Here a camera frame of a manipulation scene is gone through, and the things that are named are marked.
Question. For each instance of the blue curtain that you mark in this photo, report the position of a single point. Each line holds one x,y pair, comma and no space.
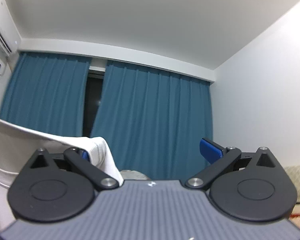
153,120
46,93

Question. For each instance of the right blue curtain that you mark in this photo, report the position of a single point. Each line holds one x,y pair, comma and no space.
153,120

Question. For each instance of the left blue curtain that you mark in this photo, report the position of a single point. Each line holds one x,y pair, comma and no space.
46,93

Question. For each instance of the white air conditioner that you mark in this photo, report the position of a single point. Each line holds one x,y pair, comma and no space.
10,39

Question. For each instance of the white polo shirt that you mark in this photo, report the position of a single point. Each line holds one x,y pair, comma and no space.
20,145

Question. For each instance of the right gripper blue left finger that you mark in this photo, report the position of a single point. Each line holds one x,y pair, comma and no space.
99,179

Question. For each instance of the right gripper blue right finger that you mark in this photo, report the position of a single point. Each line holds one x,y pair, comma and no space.
221,161

